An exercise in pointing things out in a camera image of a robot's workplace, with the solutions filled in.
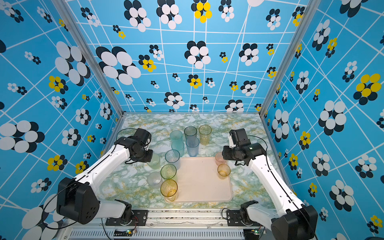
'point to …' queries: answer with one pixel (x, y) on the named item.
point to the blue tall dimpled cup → (192, 144)
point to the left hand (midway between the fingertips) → (149, 157)
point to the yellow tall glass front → (169, 190)
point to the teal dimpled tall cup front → (178, 146)
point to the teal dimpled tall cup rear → (176, 135)
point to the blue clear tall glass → (172, 156)
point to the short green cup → (154, 162)
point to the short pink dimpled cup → (219, 159)
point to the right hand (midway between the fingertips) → (226, 152)
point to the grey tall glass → (190, 131)
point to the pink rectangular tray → (198, 180)
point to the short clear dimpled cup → (154, 179)
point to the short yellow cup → (223, 171)
